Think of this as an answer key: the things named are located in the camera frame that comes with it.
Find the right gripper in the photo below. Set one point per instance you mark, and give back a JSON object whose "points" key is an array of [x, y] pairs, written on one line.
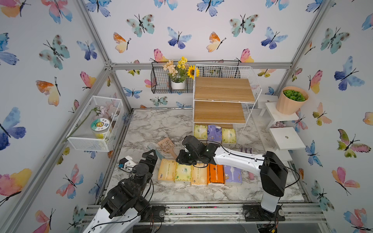
{"points": [[180, 159]]}

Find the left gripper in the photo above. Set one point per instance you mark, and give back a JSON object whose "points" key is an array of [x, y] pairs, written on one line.
{"points": [[152, 159]]}

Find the beige tissue pack shelf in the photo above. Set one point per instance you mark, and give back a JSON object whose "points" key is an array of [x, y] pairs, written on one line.
{"points": [[166, 172], [199, 175]]}

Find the beige tissue pack top shelf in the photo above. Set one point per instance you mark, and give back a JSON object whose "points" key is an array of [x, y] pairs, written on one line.
{"points": [[199, 175]]}

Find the yellow green tissue pack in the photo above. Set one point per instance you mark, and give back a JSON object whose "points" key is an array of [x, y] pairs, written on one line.
{"points": [[183, 173]]}

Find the purple tissue pack bottom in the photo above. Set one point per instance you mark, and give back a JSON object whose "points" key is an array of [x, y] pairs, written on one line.
{"points": [[214, 133]]}

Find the orange tissue pack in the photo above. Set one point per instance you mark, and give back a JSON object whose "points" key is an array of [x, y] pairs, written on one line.
{"points": [[215, 175]]}

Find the purple tissue pack shelf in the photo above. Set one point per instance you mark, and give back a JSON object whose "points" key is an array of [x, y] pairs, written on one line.
{"points": [[233, 176]]}

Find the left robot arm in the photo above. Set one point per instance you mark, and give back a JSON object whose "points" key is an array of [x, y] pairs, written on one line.
{"points": [[128, 202]]}

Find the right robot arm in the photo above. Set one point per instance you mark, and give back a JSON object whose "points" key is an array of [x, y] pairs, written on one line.
{"points": [[272, 172]]}

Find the white upper step shelf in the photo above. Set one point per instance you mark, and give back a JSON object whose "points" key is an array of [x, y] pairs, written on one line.
{"points": [[267, 103]]}

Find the white step shelf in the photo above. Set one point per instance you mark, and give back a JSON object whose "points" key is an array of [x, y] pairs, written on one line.
{"points": [[286, 139], [267, 103]]}

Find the white lower step shelf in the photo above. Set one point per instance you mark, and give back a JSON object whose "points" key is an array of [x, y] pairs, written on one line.
{"points": [[286, 139]]}

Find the round green lidded jar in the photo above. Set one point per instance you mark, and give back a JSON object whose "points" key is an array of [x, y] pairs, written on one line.
{"points": [[101, 128]]}

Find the artificial pink rose stem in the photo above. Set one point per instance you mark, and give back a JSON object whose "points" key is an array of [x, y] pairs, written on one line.
{"points": [[98, 107]]}

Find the white pot with flowers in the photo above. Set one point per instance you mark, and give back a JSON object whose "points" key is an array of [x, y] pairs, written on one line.
{"points": [[179, 73]]}

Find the pink pot green plant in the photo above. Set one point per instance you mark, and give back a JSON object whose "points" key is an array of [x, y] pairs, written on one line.
{"points": [[288, 106]]}

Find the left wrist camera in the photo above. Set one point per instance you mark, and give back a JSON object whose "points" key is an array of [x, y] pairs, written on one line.
{"points": [[126, 164]]}

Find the white wire wooden shelf rack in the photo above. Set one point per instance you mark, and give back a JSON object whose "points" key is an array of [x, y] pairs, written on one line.
{"points": [[225, 96]]}

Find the white wire wall basket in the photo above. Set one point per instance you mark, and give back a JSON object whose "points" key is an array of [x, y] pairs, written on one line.
{"points": [[102, 145]]}

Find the black wire wall basket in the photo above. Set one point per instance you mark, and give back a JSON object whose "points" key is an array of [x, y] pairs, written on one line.
{"points": [[161, 82]]}

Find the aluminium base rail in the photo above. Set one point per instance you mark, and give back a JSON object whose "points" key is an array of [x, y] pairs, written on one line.
{"points": [[227, 213]]}

